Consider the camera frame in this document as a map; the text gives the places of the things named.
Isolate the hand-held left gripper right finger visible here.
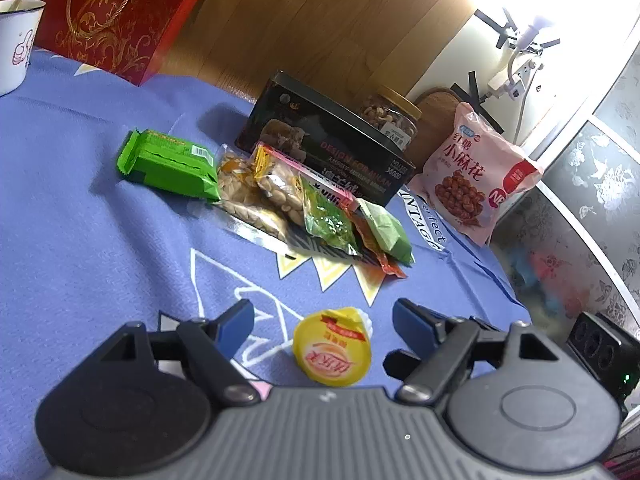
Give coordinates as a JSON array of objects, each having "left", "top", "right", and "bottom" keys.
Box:
[{"left": 382, "top": 299, "right": 566, "bottom": 406}]

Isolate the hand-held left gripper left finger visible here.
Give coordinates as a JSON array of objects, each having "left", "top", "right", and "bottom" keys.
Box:
[{"left": 97, "top": 299, "right": 261, "bottom": 406}]

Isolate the red spicy snack packet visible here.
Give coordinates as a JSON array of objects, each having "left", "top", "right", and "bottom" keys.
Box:
[{"left": 345, "top": 207, "right": 408, "bottom": 281}]

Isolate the yellow jelly cup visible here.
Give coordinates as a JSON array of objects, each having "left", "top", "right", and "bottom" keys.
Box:
[{"left": 292, "top": 307, "right": 375, "bottom": 386}]

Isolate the light green snack packet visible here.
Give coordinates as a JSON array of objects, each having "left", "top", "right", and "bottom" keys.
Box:
[{"left": 356, "top": 199, "right": 416, "bottom": 266}]

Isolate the clear peanut packet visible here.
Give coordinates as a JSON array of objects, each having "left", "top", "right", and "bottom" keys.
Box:
[{"left": 215, "top": 145, "right": 292, "bottom": 245}]

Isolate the green pea packet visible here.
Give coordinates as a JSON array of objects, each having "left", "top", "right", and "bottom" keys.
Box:
[{"left": 299, "top": 177, "right": 364, "bottom": 261}]

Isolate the yellow-top peanut packet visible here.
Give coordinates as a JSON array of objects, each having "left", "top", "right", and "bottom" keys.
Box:
[{"left": 252, "top": 142, "right": 311, "bottom": 228}]

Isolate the grey floral glass door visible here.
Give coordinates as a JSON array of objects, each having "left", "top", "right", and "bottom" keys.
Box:
[{"left": 490, "top": 45, "right": 640, "bottom": 338}]

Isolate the pink snack bag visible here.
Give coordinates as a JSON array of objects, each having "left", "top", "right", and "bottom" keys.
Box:
[{"left": 409, "top": 101, "right": 545, "bottom": 247}]

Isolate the pink striped snack packet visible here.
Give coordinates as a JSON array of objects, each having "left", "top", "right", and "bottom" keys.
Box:
[{"left": 260, "top": 142, "right": 361, "bottom": 212}]

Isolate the blue printed blanket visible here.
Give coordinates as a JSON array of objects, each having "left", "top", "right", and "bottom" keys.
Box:
[{"left": 0, "top": 47, "right": 533, "bottom": 472}]

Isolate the green wafer packet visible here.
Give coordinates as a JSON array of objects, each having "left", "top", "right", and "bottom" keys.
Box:
[{"left": 116, "top": 129, "right": 222, "bottom": 204}]

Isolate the black tin box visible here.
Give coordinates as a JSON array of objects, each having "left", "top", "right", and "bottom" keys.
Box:
[{"left": 235, "top": 71, "right": 417, "bottom": 207}]

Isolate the clear nut jar gold lid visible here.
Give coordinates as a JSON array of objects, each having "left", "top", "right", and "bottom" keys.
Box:
[{"left": 357, "top": 84, "right": 423, "bottom": 153}]

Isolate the brown wooden board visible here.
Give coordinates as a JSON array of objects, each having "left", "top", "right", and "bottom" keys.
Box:
[{"left": 412, "top": 87, "right": 463, "bottom": 171}]

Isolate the black tape strip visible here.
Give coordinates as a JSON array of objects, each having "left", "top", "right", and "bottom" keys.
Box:
[
  {"left": 452, "top": 72, "right": 506, "bottom": 133},
  {"left": 475, "top": 9, "right": 562, "bottom": 52}
]

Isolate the white power strip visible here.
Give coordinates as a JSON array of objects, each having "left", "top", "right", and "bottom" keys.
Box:
[{"left": 487, "top": 57, "right": 546, "bottom": 100}]

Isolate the red gift bag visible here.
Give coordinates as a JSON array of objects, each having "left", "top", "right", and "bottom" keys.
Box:
[{"left": 37, "top": 0, "right": 226, "bottom": 86}]

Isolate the white enamel mug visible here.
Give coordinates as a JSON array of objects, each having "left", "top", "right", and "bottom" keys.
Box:
[{"left": 0, "top": 0, "right": 47, "bottom": 97}]

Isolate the white power cable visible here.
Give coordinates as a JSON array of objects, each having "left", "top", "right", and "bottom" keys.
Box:
[{"left": 509, "top": 80, "right": 532, "bottom": 147}]

